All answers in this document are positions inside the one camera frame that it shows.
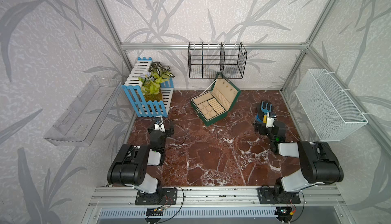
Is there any green jewelry box beige lining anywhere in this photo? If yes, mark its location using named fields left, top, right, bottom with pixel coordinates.
left=190, top=72, right=241, bottom=126

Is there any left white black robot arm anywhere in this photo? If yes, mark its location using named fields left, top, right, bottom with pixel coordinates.
left=107, top=123, right=177, bottom=208

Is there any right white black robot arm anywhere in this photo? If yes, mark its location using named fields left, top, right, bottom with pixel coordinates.
left=255, top=112, right=344, bottom=205

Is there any blue yellow garden fork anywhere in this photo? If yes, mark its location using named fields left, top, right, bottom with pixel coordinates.
left=261, top=101, right=272, bottom=114

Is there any blue white picket fence planter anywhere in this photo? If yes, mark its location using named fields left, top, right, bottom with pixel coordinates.
left=122, top=57, right=175, bottom=118

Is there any grey black garden glove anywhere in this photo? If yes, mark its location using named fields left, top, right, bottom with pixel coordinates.
left=255, top=103, right=266, bottom=124

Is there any artificial green plant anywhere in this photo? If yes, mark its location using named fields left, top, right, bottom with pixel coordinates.
left=138, top=62, right=175, bottom=101

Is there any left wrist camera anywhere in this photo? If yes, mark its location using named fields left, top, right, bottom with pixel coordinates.
left=154, top=116, right=166, bottom=132

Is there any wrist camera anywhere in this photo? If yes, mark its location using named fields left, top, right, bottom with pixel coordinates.
left=265, top=112, right=277, bottom=128
left=154, top=116, right=166, bottom=132

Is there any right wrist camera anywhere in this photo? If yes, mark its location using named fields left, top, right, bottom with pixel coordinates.
left=265, top=112, right=277, bottom=128

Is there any white mesh wall basket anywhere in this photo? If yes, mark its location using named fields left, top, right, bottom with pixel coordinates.
left=295, top=69, right=368, bottom=142

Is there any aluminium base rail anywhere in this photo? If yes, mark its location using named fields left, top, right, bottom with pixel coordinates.
left=88, top=185, right=346, bottom=208

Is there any clear acrylic wall shelf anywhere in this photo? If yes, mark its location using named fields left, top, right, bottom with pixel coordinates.
left=44, top=75, right=122, bottom=147

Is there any black wire wall basket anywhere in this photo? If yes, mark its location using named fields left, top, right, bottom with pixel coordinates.
left=187, top=43, right=247, bottom=79

